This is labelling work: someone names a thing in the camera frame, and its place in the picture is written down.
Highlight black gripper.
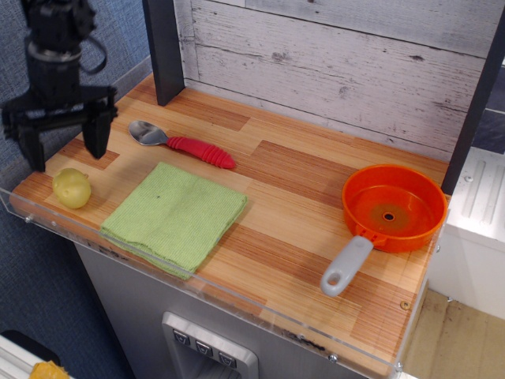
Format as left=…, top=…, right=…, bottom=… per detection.
left=2, top=55, right=118, bottom=172

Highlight orange pot grey handle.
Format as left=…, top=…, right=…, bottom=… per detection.
left=320, top=164, right=447, bottom=297

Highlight clear acrylic table guard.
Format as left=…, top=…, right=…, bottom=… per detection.
left=0, top=58, right=447, bottom=377

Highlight yellow black object bottom left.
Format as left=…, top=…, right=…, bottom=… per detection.
left=1, top=330, right=71, bottom=379

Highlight red handled metal spoon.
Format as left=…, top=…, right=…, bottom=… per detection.
left=128, top=121, right=236, bottom=169

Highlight white side cabinet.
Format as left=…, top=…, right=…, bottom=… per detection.
left=428, top=147, right=504, bottom=319

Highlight green cloth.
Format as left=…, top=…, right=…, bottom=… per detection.
left=100, top=163, right=248, bottom=280

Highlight yellow potato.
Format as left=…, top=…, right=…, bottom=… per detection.
left=52, top=168, right=92, bottom=209

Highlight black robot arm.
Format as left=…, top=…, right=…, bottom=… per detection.
left=1, top=1, right=118, bottom=172

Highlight dark right vertical post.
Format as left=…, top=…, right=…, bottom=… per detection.
left=441, top=10, right=504, bottom=196

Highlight grey cabinet with dispenser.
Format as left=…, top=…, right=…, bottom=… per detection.
left=77, top=245, right=360, bottom=378

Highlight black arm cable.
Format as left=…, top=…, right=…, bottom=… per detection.
left=80, top=37, right=108, bottom=75

